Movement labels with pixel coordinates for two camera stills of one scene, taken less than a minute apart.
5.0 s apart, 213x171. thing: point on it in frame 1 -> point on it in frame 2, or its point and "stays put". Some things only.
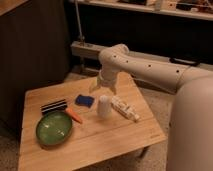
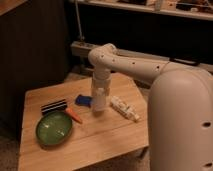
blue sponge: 84,100 stays put
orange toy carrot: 73,115 stays put
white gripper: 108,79 -> 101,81
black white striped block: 58,105 stays put
